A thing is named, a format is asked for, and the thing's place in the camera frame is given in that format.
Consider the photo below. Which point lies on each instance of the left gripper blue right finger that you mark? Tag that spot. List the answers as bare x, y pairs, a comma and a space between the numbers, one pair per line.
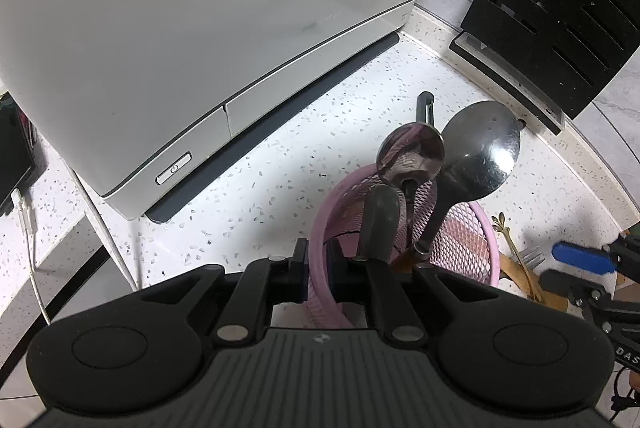
371, 284

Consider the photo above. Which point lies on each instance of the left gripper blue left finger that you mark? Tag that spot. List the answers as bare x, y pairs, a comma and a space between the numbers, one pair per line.
263, 285

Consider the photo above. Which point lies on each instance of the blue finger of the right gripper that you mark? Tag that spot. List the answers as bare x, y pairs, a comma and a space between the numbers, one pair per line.
581, 257
578, 291

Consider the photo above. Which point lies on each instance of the pink mesh utensil cup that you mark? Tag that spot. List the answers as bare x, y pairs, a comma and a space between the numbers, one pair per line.
466, 243

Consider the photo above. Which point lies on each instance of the small silver spoon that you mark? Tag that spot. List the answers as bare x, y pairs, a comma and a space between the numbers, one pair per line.
410, 156

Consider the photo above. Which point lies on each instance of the large spoon wooden handle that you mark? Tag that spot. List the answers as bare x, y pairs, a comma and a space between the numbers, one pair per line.
482, 145

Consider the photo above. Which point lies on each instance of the dark green peeler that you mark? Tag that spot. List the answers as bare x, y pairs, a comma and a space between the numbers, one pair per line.
425, 108

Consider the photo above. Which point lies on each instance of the bamboo spatula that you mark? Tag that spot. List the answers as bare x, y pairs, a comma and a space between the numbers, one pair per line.
515, 272

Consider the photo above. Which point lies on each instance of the black knife block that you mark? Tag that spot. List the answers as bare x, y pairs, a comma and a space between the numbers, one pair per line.
553, 56

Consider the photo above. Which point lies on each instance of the white utensil sterilizer appliance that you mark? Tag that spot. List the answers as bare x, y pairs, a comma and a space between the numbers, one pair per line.
136, 94

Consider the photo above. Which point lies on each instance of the black tablet device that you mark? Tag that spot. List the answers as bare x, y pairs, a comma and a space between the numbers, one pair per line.
17, 163

